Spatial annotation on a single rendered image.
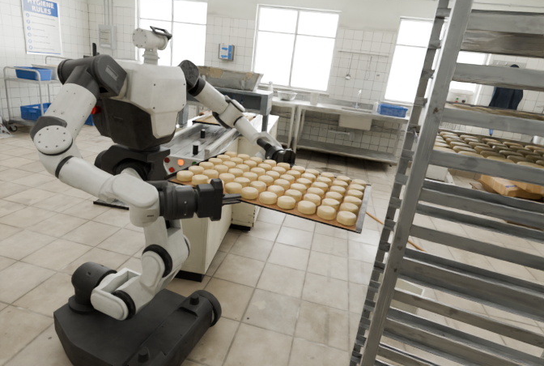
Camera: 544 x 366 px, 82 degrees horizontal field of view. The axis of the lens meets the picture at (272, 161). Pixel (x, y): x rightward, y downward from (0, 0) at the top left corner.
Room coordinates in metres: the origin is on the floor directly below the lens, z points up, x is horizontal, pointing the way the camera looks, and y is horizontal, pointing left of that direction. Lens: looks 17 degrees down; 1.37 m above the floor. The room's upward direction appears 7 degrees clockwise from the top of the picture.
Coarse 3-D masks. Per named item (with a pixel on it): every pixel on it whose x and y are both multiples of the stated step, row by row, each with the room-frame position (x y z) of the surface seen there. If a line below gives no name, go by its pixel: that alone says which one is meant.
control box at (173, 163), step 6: (168, 156) 1.66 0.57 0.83; (174, 156) 1.66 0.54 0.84; (180, 156) 1.67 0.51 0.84; (186, 156) 1.68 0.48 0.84; (174, 162) 1.66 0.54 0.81; (186, 162) 1.65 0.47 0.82; (192, 162) 1.65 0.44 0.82; (168, 168) 1.66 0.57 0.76; (174, 168) 1.65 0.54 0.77; (180, 168) 1.65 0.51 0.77
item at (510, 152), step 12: (444, 132) 0.99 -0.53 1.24; (444, 144) 0.77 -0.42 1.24; (456, 144) 0.80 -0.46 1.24; (468, 144) 0.86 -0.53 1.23; (480, 144) 0.84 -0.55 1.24; (492, 144) 0.88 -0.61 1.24; (504, 144) 0.93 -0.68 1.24; (516, 144) 0.92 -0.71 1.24; (480, 156) 0.67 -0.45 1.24; (492, 156) 0.69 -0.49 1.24; (504, 156) 0.72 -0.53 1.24; (516, 156) 0.73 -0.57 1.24; (528, 156) 0.76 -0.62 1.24; (540, 156) 0.77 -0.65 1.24
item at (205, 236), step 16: (176, 144) 1.90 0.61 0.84; (192, 144) 1.95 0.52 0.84; (208, 144) 2.00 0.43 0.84; (224, 208) 2.07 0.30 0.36; (192, 224) 1.68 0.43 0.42; (208, 224) 1.68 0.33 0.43; (224, 224) 2.11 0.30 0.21; (192, 240) 1.68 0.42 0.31; (208, 240) 1.69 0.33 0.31; (192, 256) 1.68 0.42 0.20; (208, 256) 1.72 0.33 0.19; (192, 272) 1.71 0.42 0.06
